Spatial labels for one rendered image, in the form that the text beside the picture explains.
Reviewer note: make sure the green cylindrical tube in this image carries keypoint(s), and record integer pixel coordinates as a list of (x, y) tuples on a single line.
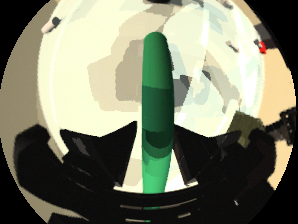
[(157, 113)]

